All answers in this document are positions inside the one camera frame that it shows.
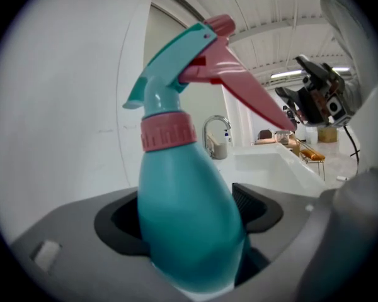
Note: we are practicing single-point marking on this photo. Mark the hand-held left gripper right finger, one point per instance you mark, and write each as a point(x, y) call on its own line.
point(255, 212)

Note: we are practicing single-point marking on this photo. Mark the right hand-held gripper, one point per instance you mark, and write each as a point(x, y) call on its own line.
point(321, 99)

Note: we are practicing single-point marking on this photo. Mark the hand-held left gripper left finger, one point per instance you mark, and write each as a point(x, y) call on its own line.
point(102, 228)

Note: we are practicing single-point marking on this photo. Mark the teal and pink spray bottle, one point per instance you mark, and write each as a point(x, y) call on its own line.
point(189, 206)

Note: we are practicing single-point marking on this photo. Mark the person's right forearm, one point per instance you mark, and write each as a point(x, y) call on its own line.
point(343, 24)

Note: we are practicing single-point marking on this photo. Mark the white soap bottle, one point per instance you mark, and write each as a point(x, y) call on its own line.
point(227, 137)

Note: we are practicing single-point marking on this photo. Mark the long ceiling light strip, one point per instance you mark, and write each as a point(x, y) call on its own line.
point(286, 74)

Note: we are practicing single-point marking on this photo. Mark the white sink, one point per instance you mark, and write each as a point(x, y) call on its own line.
point(271, 165)

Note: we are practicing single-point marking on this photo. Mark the cardboard box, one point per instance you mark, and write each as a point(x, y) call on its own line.
point(327, 134)

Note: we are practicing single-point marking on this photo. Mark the brown chair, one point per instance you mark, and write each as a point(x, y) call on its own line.
point(265, 135)

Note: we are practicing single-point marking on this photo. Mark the beige cup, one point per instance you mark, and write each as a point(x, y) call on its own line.
point(221, 151)

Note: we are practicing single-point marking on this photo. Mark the chrome faucet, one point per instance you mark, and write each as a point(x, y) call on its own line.
point(211, 123)

